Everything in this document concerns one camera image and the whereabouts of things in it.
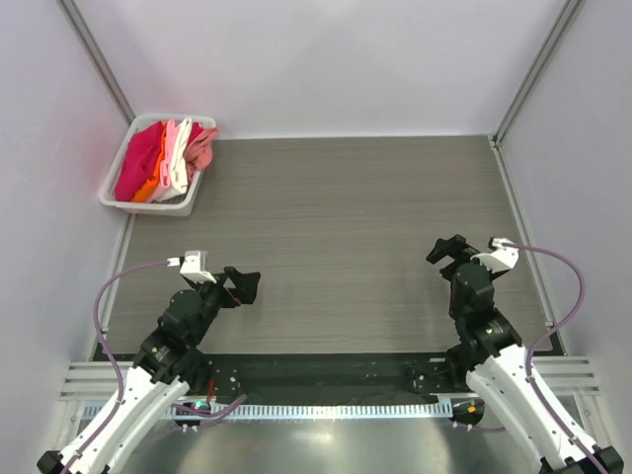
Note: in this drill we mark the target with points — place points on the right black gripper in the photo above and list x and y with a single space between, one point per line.
454 247

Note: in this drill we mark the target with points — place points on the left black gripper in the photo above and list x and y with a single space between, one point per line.
244 282

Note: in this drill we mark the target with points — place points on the orange t-shirt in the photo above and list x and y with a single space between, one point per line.
149 186

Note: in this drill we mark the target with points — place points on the magenta t-shirt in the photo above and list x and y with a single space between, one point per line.
139 159

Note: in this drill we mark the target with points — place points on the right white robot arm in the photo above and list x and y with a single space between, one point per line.
492 361

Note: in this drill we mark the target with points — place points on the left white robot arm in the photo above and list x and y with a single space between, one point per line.
167 366

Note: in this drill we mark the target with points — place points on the white plastic laundry basket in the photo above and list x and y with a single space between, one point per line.
180 206

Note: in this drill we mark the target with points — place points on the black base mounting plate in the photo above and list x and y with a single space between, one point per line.
330 380

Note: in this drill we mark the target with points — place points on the white t-shirt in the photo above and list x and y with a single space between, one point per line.
178 139

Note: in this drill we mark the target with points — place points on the salmon pink t-shirt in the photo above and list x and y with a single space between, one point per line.
198 154

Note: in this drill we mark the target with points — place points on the light pink t-shirt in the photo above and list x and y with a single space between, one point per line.
168 153

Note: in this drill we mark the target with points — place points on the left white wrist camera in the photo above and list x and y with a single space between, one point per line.
192 266

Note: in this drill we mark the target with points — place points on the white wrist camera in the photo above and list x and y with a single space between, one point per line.
192 266
501 257

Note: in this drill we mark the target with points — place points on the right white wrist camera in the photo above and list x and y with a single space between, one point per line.
501 257

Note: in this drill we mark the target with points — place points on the white slotted cable duct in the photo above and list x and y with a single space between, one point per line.
440 410

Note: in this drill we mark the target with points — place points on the aluminium front rail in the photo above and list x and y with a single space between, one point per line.
96 380

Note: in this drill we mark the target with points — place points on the right aluminium frame post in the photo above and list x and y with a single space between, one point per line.
563 22

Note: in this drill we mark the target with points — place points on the aluminium frame post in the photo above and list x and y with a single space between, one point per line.
81 30
563 22

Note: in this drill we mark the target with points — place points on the left aluminium frame post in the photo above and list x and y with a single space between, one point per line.
81 30

